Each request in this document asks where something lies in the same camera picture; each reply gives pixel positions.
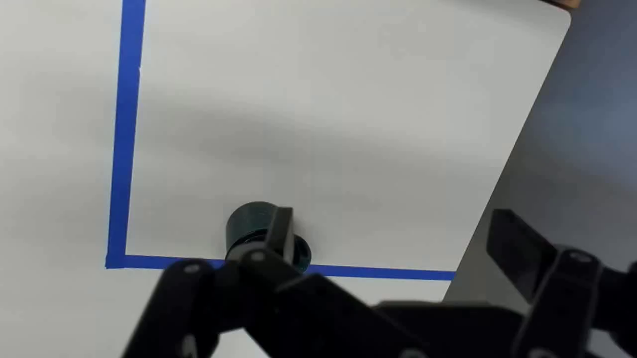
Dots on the blue tape strip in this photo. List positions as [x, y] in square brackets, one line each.
[127, 132]
[400, 273]

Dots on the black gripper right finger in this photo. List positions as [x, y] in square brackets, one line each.
[565, 299]

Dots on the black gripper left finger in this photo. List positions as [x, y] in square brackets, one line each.
[201, 299]

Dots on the dark green mug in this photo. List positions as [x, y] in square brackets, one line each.
[250, 222]

